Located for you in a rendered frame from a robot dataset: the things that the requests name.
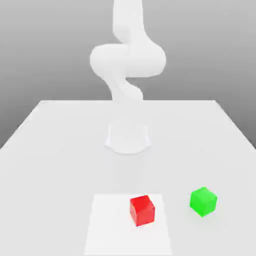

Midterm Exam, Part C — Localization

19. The small red cube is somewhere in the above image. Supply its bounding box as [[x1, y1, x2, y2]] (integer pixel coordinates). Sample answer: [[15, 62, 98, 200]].
[[129, 194, 156, 228]]

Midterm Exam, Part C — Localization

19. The small green cube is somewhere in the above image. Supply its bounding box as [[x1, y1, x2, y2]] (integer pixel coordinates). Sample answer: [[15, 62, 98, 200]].
[[189, 186, 218, 218]]

